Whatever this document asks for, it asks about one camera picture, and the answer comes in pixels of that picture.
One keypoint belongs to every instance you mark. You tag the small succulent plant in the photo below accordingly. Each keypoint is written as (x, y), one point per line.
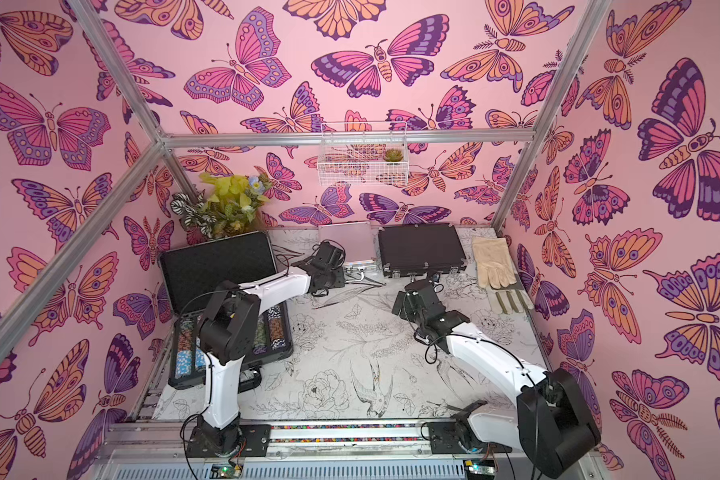
(394, 155)

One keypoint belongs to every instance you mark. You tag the medium black poker case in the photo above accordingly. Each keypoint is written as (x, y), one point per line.
(419, 249)

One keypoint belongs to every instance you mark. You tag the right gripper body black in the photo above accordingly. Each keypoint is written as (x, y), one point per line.
(411, 300)

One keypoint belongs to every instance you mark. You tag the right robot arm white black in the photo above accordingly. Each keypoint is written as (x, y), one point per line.
(552, 423)

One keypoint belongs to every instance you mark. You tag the yellow green artificial plant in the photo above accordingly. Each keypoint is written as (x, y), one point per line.
(232, 207)

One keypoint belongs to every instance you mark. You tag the cream work glove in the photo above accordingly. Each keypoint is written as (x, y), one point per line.
(497, 276)

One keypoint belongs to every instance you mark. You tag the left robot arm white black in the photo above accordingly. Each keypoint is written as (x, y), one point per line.
(228, 325)

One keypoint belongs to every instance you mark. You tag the large black poker case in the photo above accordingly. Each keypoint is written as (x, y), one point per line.
(193, 274)

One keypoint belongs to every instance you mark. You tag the white wire basket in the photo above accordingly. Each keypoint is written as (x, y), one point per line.
(352, 152)

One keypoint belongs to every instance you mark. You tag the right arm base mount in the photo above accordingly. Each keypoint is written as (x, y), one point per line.
(452, 437)

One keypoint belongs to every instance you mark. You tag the striped leaf artificial plant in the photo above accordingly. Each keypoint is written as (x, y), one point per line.
(195, 218)

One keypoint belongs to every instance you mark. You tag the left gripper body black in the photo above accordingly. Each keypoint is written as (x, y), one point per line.
(336, 280)

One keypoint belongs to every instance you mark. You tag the small silver poker case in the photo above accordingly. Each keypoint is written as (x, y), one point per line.
(355, 238)

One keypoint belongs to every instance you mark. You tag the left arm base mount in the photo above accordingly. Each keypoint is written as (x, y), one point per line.
(228, 441)

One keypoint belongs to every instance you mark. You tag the aluminium rail front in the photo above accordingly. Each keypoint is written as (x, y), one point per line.
(343, 449)

